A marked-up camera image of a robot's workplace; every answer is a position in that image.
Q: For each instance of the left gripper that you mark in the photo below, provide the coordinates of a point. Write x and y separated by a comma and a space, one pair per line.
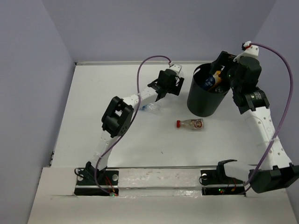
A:
175, 90

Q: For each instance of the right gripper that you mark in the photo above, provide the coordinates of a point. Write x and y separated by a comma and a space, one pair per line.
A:
225, 59

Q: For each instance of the orange juice bottle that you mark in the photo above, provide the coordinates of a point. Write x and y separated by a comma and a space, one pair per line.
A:
212, 81

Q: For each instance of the clear crushed bottle white cap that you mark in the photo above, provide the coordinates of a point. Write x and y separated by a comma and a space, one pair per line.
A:
220, 89

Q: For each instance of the clear bottle blue label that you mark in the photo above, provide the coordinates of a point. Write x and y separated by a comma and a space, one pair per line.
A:
152, 108

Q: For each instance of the clear bottle blue cap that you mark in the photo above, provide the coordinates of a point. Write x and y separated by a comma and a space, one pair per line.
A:
181, 74

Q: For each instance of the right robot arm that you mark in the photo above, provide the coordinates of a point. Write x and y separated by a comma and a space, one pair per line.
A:
275, 170

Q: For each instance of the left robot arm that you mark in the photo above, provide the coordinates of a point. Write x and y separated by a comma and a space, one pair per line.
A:
119, 116

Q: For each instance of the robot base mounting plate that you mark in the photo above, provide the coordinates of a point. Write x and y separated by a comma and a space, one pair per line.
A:
155, 181

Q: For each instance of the black cylindrical bin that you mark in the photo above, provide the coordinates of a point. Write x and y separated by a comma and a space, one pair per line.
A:
200, 102

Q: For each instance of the small bottle red cap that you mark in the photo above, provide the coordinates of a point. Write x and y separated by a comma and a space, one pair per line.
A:
190, 124

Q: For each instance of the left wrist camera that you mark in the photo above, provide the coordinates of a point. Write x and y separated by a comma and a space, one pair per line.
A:
175, 67

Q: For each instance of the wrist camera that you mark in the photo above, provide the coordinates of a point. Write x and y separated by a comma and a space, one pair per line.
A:
175, 67
248, 50

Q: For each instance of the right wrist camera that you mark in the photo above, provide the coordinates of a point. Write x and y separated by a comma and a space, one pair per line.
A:
248, 50

